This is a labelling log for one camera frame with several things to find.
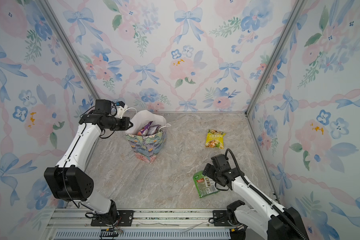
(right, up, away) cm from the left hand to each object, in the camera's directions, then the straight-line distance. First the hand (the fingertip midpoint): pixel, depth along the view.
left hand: (132, 122), depth 82 cm
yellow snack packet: (+49, -10, +18) cm, 53 cm away
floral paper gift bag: (+8, -13, -1) cm, 16 cm away
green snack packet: (+40, -35, +2) cm, 53 cm away
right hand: (+42, -28, +4) cm, 51 cm away
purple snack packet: (+11, -4, +6) cm, 13 cm away
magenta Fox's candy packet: (+6, -3, +2) cm, 7 cm away
